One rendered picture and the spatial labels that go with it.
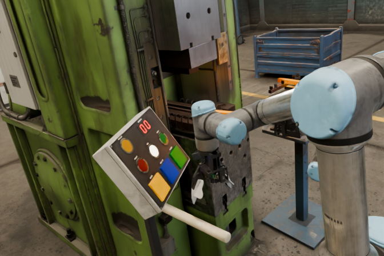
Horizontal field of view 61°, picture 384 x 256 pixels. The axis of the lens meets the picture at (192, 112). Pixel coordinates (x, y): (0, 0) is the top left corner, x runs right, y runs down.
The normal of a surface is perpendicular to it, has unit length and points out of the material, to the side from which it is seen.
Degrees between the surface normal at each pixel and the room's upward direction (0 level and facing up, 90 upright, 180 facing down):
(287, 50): 89
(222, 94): 90
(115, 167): 90
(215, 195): 90
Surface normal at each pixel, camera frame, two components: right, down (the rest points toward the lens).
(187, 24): 0.75, 0.15
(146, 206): -0.27, 0.38
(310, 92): -0.83, 0.21
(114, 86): -0.65, 0.33
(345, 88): 0.29, -0.43
